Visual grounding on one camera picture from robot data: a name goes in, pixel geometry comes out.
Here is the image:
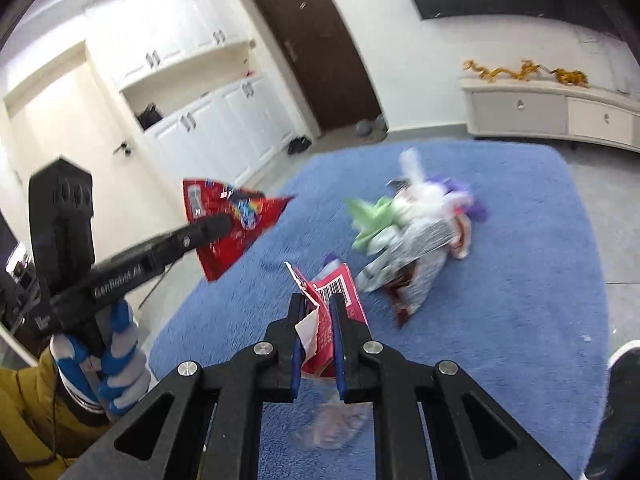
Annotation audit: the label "red candy bag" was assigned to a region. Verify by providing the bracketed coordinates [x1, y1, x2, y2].
[182, 179, 294, 282]

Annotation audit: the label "red snack wrapper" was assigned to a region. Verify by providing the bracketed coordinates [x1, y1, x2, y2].
[284, 259, 368, 378]

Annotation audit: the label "silver red text wrapper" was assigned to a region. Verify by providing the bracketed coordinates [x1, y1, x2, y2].
[355, 214, 472, 326]

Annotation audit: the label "clear white plastic bag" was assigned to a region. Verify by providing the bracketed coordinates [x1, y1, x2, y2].
[394, 148, 450, 224]

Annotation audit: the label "purple plastic wrapper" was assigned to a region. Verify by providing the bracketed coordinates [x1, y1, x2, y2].
[428, 177, 488, 222]

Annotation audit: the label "white round trash bin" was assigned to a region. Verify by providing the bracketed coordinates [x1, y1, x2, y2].
[582, 339, 640, 479]

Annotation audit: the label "blue white gloved left hand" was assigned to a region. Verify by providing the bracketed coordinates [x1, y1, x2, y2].
[49, 299, 151, 416]

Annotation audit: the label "blue fluffy bed cover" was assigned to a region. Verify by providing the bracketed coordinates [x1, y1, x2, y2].
[150, 141, 608, 478]

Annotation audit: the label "yellow jacket sleeve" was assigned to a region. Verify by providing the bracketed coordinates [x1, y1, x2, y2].
[1, 350, 111, 479]

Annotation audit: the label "green crumpled wrapper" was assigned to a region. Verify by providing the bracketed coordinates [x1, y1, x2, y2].
[346, 196, 396, 252]

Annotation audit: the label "dark brown door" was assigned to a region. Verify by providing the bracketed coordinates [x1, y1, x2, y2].
[254, 0, 381, 130]

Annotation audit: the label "grey white TV cabinet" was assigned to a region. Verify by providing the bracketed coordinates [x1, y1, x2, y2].
[459, 79, 639, 152]

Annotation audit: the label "golden dragon ornament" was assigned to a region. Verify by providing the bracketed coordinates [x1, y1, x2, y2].
[462, 60, 541, 82]

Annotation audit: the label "golden tiger ornament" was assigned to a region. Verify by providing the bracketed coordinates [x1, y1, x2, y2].
[550, 67, 589, 88]

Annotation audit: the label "white wall cupboards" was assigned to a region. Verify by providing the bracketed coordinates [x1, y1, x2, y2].
[84, 0, 305, 184]

